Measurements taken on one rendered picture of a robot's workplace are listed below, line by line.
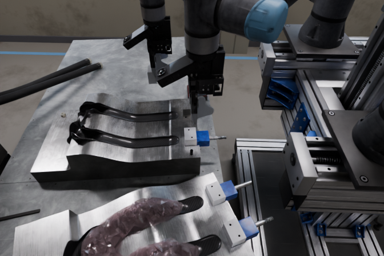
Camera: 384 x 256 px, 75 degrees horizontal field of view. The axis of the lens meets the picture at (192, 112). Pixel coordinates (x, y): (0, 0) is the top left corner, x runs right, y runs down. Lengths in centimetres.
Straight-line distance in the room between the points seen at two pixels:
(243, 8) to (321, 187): 46
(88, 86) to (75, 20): 204
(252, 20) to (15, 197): 81
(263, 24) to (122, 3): 255
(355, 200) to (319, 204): 8
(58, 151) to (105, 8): 228
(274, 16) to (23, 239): 68
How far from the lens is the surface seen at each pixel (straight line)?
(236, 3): 47
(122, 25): 303
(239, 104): 223
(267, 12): 45
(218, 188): 71
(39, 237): 71
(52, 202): 88
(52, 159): 89
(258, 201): 146
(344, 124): 73
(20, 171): 99
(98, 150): 77
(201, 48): 53
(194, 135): 76
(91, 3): 304
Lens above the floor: 150
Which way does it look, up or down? 45 degrees down
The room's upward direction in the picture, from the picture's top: straight up
